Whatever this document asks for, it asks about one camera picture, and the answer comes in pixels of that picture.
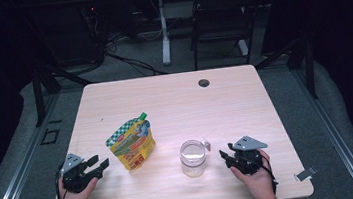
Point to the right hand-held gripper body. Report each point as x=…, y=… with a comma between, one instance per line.
x=248, y=160

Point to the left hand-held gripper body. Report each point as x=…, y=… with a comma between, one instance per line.
x=74, y=181

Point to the yellow spouted food pouch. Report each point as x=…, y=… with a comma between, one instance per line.
x=132, y=144

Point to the person's right hand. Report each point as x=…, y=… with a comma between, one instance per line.
x=261, y=182

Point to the grey tape strip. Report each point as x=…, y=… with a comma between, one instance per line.
x=305, y=174

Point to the black metal stand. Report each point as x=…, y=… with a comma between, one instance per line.
x=38, y=95
x=310, y=70

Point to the black folding chair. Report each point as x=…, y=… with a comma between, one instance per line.
x=222, y=20

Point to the dark equipment with red light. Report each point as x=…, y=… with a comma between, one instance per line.
x=92, y=28

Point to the white-legged background desk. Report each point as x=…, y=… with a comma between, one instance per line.
x=164, y=30

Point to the aluminium floor rail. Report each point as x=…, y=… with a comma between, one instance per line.
x=333, y=135
x=15, y=175

